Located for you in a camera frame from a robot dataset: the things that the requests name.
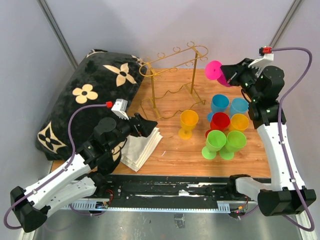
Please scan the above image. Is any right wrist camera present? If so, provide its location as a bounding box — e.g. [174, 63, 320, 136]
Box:
[248, 46, 274, 70]

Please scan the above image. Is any pink wine glass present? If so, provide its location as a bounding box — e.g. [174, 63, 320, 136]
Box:
[204, 60, 231, 88]

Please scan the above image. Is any gold wire glass rack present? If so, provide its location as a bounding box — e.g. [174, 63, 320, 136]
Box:
[139, 41, 210, 125]

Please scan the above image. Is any orange wine glass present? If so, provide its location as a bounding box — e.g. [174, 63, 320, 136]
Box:
[178, 109, 199, 140]

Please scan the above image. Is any green wine glass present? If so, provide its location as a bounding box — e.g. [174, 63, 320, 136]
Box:
[218, 130, 247, 161]
[201, 130, 227, 160]

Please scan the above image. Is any black floral pillow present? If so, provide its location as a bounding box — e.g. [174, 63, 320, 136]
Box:
[35, 49, 147, 161]

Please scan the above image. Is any folded beige cloth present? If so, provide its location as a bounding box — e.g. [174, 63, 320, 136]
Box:
[120, 127, 163, 172]

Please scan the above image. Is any red wine glass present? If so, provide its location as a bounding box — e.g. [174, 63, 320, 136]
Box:
[205, 112, 231, 137]

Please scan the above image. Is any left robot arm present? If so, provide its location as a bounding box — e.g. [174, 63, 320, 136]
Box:
[10, 113, 158, 233]

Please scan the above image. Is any light blue wine glass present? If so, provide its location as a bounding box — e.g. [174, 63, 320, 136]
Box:
[229, 97, 249, 117]

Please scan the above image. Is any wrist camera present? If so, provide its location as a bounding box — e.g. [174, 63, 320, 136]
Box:
[111, 98, 129, 120]
[248, 46, 274, 70]

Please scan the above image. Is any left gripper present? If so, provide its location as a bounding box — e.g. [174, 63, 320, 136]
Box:
[106, 110, 158, 151]

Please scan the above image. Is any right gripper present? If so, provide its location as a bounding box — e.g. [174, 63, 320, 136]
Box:
[220, 58, 261, 102]

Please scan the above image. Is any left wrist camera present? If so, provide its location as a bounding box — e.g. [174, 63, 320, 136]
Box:
[111, 98, 129, 120]

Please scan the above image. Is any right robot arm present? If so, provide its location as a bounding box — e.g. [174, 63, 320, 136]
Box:
[220, 58, 317, 217]

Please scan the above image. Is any yellow wine glass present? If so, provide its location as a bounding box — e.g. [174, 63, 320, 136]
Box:
[229, 113, 249, 133]

